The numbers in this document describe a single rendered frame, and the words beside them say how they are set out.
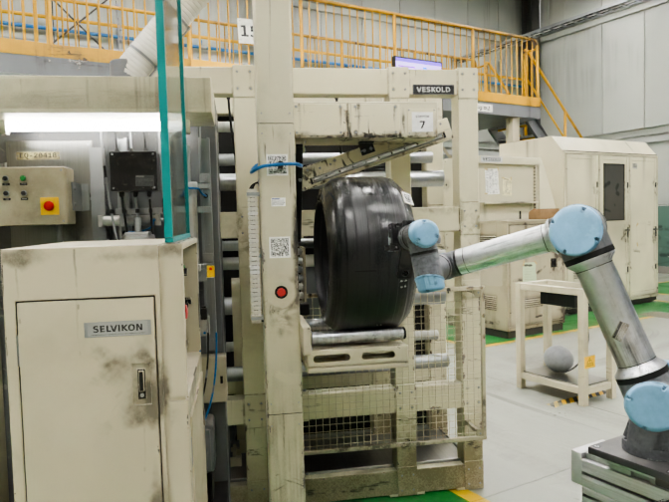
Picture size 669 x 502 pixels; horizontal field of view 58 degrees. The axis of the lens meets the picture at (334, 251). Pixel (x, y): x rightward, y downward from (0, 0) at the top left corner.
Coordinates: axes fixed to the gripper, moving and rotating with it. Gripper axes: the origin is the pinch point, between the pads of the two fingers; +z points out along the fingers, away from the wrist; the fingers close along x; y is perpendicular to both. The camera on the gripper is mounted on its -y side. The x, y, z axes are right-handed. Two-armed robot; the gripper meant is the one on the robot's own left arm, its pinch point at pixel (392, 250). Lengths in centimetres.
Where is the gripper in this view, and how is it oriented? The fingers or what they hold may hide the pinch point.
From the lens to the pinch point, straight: 194.0
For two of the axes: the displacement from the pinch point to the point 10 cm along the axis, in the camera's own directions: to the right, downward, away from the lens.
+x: -9.9, 0.3, -1.6
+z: -1.6, 0.7, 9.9
